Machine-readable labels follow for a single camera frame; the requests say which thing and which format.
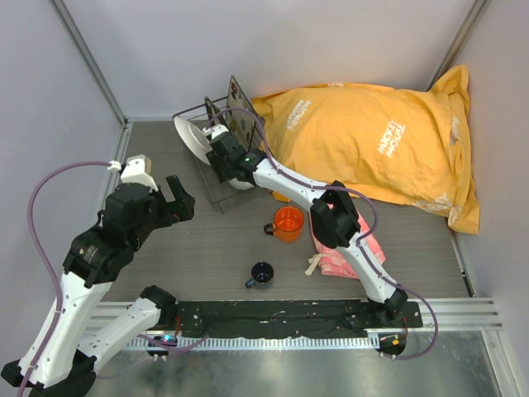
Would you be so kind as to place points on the green rimmed white plate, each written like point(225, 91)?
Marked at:
point(193, 138)

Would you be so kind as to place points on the grey wire dish rack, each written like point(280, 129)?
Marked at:
point(220, 195)

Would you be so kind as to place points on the yellow Mickey Mouse pillow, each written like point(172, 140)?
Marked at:
point(393, 145)

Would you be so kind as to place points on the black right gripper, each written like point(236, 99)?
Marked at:
point(216, 163)

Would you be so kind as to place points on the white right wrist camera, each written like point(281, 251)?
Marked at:
point(211, 133)

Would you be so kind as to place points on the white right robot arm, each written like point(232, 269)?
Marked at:
point(334, 218)

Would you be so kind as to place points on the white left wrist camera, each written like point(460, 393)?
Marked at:
point(135, 169)

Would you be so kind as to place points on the orange glass mug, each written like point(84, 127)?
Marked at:
point(287, 224)

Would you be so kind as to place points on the pink patterned cloth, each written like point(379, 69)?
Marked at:
point(332, 263)

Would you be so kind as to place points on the dark blue mug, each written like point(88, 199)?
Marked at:
point(261, 276)

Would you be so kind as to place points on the white bowl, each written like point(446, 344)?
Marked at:
point(240, 185)

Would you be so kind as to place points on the square floral plate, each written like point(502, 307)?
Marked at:
point(241, 117)

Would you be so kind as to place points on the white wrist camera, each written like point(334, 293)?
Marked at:
point(135, 169)
point(211, 133)

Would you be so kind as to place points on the brown checkered rim plate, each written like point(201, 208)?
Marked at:
point(212, 110)

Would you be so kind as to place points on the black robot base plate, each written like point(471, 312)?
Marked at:
point(279, 319)

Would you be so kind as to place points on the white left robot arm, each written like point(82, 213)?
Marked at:
point(60, 362)

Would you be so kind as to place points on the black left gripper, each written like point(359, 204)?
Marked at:
point(182, 208)

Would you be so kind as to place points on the white slotted cable duct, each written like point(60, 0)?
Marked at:
point(243, 344)

